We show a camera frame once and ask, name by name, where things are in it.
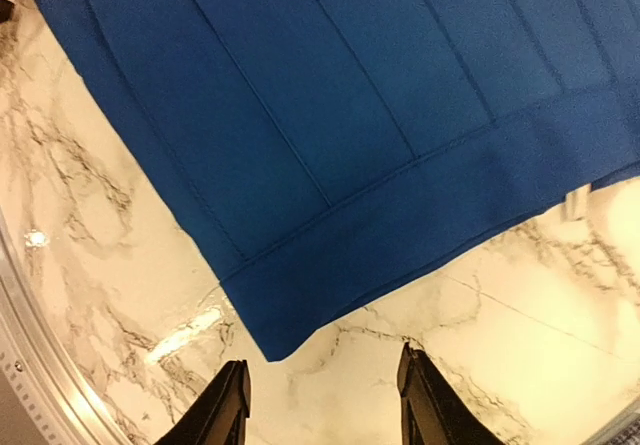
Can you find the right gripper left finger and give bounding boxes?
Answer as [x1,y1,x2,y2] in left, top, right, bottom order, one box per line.
[156,360,250,445]

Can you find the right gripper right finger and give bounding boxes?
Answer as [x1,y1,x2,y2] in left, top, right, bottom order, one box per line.
[398,343,500,445]

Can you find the blue pleated skirt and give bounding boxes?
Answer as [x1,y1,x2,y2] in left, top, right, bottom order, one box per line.
[35,0,639,361]

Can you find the blue checked folded shirt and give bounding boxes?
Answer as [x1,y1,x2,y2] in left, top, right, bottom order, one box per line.
[603,417,640,445]

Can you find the aluminium table front rail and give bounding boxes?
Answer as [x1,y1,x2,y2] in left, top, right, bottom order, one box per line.
[1,221,129,444]

